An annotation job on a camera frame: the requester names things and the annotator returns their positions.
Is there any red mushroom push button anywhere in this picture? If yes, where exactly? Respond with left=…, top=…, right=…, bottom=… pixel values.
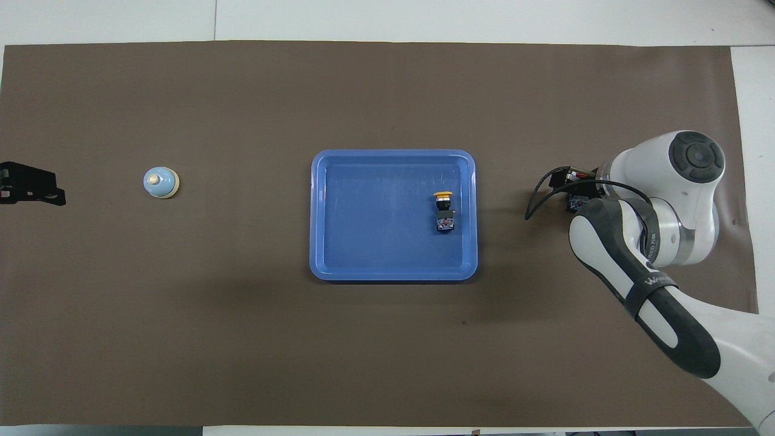
left=566, top=173, right=594, bottom=214

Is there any black right arm strap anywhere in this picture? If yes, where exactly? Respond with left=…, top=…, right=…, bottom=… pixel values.
left=624, top=274, right=680, bottom=320

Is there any blue plastic tray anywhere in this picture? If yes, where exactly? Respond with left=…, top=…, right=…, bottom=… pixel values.
left=309, top=149, right=478, bottom=282

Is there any light blue call bell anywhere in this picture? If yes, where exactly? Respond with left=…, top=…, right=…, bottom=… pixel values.
left=143, top=167, right=181, bottom=200

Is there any yellow mushroom push button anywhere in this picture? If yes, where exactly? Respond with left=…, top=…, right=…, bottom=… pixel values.
left=433, top=191, right=457, bottom=234

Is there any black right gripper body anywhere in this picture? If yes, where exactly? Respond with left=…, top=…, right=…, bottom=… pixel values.
left=568, top=168, right=606, bottom=190

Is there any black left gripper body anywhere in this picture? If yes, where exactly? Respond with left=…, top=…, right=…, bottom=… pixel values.
left=0, top=161, right=24, bottom=205

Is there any brown table mat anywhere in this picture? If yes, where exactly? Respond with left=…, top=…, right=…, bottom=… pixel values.
left=0, top=41, right=773, bottom=428

